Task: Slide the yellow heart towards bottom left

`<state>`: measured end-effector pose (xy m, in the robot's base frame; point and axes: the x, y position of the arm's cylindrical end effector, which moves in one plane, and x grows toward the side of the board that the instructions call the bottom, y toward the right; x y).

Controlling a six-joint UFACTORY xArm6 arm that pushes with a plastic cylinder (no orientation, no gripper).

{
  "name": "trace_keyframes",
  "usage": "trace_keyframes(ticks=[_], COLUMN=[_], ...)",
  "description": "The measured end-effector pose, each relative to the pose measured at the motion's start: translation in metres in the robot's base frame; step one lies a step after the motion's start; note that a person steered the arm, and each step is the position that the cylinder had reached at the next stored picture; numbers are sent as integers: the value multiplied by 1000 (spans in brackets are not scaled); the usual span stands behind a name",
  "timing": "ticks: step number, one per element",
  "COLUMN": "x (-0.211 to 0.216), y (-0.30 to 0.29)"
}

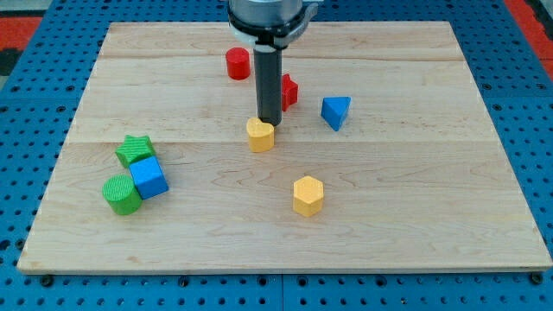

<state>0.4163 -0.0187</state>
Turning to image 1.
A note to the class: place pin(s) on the red star block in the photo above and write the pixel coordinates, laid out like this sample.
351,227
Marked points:
290,91

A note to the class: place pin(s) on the yellow heart block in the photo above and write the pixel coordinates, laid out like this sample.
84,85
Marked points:
261,135

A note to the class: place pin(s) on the green cylinder block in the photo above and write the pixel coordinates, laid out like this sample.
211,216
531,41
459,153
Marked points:
120,193

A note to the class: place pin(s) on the blue cube block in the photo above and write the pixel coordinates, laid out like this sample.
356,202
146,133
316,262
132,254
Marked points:
148,177

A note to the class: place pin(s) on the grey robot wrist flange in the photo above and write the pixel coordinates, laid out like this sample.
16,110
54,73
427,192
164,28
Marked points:
270,23

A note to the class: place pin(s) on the yellow hexagon block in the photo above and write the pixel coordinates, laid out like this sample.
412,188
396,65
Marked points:
308,196

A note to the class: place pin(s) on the green star block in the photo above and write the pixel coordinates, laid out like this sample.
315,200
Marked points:
134,149

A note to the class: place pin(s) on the red cylinder block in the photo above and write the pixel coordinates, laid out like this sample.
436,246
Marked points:
238,63

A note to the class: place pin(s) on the light wooden board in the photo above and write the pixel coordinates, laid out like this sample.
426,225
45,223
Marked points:
415,181

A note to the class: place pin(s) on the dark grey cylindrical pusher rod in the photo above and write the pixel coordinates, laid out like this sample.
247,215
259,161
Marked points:
268,76

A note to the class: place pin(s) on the blue triangle block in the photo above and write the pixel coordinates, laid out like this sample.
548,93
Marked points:
334,111

